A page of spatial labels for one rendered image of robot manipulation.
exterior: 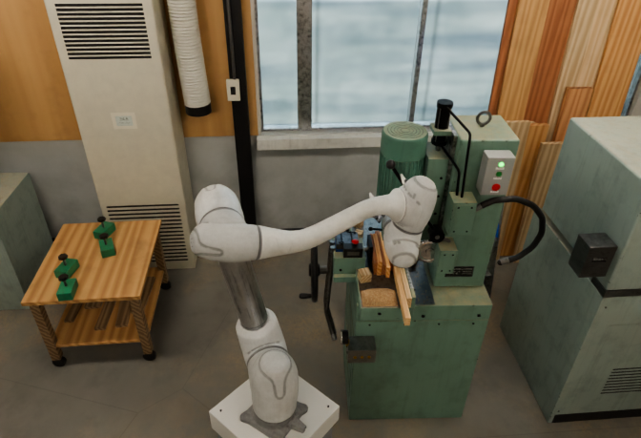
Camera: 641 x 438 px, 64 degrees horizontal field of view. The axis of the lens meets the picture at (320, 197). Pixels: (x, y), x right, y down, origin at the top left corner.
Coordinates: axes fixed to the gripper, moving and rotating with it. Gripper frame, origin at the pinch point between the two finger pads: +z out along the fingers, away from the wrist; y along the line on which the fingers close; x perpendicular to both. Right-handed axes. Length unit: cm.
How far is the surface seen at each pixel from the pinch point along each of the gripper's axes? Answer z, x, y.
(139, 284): 34, 5, -141
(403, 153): 5.5, 5.9, 11.4
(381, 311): -19.0, -35.8, -28.1
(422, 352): -8, -80, -33
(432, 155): 10.3, -4.3, 19.2
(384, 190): 8.8, -6.0, -3.6
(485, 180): -2.8, -17.4, 31.1
